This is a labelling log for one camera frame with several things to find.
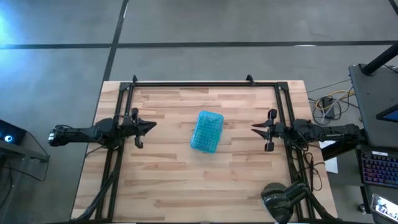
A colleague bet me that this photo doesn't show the smartphone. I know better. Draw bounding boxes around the smartphone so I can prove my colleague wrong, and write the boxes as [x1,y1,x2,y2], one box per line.
[371,192,398,216]

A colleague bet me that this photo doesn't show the black power adapter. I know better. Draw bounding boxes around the black power adapter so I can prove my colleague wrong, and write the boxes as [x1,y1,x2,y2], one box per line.
[320,95,336,119]

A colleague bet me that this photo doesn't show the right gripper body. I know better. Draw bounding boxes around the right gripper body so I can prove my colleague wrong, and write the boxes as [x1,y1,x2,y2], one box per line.
[272,121,289,141]

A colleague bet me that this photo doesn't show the backlit black keyboard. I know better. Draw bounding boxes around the backlit black keyboard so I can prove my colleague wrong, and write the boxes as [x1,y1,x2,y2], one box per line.
[359,148,398,189]

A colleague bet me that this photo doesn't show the black cable loop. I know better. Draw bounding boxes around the black cable loop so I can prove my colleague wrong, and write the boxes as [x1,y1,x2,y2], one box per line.
[303,151,324,192]

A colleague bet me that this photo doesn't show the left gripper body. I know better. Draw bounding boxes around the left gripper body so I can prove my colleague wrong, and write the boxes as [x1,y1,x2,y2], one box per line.
[122,116,139,141]

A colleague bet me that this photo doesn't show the white paper sheet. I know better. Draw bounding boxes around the white paper sheet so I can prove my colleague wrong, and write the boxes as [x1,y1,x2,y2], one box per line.
[318,139,339,174]

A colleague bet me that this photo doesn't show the black pole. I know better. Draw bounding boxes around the black pole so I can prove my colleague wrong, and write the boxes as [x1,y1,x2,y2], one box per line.
[361,42,398,76]

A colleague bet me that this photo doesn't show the black device with blue light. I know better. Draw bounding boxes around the black device with blue light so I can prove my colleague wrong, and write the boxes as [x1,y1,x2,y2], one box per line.
[0,119,27,146]

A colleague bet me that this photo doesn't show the black stand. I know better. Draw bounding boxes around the black stand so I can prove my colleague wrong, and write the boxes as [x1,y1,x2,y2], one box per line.
[0,139,50,164]

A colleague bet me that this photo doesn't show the black desk lamp head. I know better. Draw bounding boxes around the black desk lamp head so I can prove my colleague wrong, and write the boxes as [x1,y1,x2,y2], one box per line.
[260,181,312,224]

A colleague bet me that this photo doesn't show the black monitor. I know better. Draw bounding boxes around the black monitor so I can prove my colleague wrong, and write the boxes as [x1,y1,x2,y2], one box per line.
[375,104,398,124]

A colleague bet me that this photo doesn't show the yellow cable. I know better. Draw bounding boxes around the yellow cable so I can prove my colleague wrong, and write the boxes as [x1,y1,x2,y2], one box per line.
[314,89,355,111]

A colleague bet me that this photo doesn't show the blue plastic box lid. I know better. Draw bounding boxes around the blue plastic box lid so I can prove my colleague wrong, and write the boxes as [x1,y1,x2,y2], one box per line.
[190,110,224,154]

